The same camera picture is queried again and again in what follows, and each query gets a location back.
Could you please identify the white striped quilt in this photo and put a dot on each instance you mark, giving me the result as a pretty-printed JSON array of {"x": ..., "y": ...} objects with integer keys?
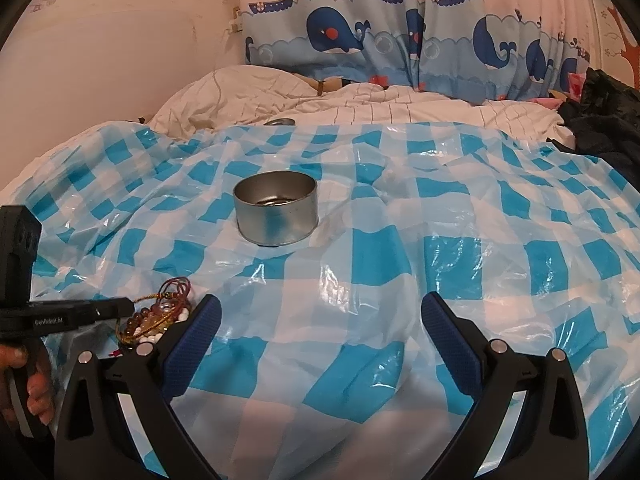
[{"x": 240, "y": 95}]

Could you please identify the pink printed cloth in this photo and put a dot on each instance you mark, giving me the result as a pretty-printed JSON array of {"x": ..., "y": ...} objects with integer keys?
[{"x": 575, "y": 82}]

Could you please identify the tree wall sticker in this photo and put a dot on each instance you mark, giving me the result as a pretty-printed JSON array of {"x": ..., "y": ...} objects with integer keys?
[{"x": 622, "y": 30}]

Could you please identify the round metal tin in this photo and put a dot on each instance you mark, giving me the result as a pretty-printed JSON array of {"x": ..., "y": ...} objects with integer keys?
[{"x": 275, "y": 225}]

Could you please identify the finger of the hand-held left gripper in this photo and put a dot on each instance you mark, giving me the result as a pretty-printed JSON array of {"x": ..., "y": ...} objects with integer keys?
[{"x": 112, "y": 307}]

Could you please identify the beige stick with brown band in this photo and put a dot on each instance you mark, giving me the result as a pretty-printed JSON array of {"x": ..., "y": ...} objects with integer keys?
[{"x": 325, "y": 85}]

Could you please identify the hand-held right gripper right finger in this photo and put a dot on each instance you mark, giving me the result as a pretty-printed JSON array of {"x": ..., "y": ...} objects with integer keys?
[{"x": 450, "y": 345}]

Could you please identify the wall socket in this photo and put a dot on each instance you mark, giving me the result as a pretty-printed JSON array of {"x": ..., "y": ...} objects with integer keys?
[{"x": 235, "y": 22}]

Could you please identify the person's left hand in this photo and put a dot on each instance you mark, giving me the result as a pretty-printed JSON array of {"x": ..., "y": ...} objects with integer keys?
[{"x": 40, "y": 390}]

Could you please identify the blue checkered plastic sheet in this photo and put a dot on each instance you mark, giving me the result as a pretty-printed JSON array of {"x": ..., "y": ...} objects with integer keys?
[{"x": 400, "y": 270}]

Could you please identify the small metal tin lid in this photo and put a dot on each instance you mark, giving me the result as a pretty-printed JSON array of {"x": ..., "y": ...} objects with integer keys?
[{"x": 280, "y": 121}]

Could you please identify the whale print curtain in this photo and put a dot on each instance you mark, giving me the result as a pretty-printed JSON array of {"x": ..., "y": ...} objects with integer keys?
[{"x": 450, "y": 25}]

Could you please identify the black clothes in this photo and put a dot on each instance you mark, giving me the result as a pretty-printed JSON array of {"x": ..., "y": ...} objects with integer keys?
[{"x": 610, "y": 115}]

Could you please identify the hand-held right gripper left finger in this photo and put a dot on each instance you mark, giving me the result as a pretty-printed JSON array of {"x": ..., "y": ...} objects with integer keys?
[{"x": 192, "y": 345}]

